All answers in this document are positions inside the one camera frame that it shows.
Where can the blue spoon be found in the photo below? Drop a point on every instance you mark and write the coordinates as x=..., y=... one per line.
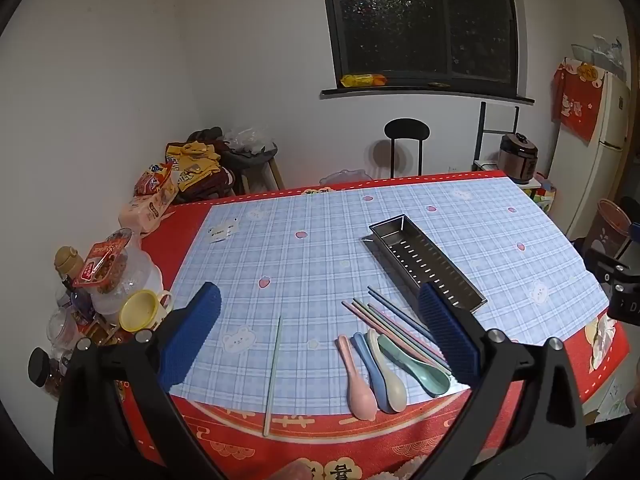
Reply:
x=385, y=402

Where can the yellow packet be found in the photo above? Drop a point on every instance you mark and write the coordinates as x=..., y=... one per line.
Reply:
x=364, y=80

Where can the green chopstick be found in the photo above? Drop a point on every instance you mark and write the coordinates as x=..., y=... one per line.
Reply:
x=372, y=316
x=272, y=375

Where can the brown rice cooker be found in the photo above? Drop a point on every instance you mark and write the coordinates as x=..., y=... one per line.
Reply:
x=517, y=157

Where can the black round chair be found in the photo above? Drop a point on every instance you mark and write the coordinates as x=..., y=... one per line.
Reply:
x=406, y=130

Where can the black metal rack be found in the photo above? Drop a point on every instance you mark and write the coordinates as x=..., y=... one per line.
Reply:
x=481, y=130

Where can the black lid jar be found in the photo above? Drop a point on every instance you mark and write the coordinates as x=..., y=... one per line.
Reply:
x=42, y=370

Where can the orange snack bag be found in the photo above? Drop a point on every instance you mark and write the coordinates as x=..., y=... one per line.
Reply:
x=155, y=180

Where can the red printed cloth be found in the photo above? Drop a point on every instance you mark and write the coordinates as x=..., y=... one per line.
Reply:
x=575, y=105

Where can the yellow cup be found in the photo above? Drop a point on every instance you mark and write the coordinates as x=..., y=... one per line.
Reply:
x=140, y=310

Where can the dark window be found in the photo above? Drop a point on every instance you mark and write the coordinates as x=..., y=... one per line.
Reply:
x=400, y=10

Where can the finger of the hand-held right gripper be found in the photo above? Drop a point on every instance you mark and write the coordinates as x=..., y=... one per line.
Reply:
x=605, y=262

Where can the brown lid bottle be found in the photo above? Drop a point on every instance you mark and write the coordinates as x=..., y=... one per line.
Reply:
x=69, y=260

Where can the wooden stool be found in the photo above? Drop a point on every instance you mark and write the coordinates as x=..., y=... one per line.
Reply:
x=255, y=170

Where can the dark red clothes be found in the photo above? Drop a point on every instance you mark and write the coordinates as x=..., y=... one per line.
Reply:
x=215, y=182

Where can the clear plastic bag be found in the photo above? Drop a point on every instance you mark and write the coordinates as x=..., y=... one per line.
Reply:
x=245, y=140

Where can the clear plastic container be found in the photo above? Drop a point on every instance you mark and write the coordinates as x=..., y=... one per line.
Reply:
x=595, y=55

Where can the beige spoon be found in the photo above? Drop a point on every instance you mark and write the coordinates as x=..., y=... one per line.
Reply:
x=395, y=390

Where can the cream refrigerator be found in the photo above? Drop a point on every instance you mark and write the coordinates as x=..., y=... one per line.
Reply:
x=600, y=160

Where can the green spoon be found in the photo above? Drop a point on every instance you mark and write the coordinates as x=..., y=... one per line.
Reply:
x=430, y=377

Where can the small white card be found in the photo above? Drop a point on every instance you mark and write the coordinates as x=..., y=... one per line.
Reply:
x=222, y=230

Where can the stainless steel utensil tray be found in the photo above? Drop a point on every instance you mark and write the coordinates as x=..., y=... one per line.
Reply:
x=425, y=260

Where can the brown trash bin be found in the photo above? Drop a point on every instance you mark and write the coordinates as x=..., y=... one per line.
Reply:
x=605, y=230

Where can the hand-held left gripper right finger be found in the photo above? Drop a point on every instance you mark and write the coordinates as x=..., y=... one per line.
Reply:
x=447, y=335

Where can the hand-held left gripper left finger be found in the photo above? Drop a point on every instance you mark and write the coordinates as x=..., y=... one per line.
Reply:
x=192, y=330

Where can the pink spoon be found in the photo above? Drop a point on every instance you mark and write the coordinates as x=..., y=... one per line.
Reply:
x=361, y=400

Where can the blue plaid table mat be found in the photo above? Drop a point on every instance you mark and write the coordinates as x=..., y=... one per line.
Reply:
x=310, y=260

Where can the small glass jar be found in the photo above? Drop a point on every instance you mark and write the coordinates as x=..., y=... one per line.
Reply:
x=62, y=327

